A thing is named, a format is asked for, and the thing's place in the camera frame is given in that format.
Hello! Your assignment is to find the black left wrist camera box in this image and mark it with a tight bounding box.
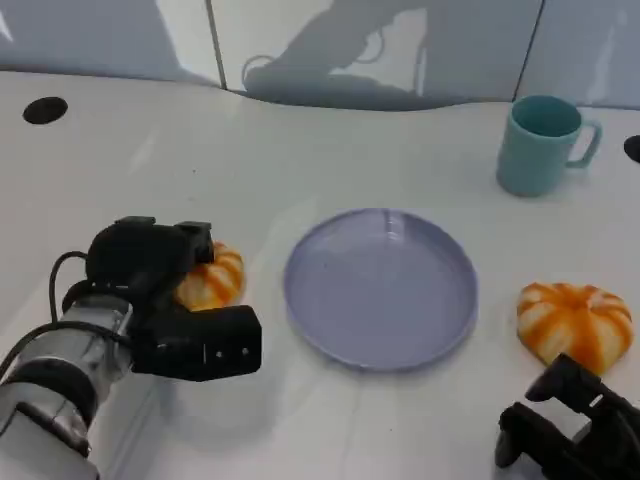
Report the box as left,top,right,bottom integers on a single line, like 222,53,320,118
130,304,264,384

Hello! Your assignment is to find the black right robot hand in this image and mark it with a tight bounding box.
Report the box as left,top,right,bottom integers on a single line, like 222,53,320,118
494,352,640,480

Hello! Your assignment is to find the lilac plate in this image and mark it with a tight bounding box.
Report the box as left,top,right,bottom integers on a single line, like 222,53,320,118
283,207,479,374

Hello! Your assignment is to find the orange white toy bread roll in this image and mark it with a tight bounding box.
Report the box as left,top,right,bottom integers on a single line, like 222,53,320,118
516,282,634,376
174,242,246,311

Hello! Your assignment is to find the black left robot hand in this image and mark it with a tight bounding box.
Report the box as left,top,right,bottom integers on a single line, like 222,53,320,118
84,215,217,322

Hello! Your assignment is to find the pale green mug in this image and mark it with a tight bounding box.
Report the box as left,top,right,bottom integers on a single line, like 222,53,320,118
495,94,604,198

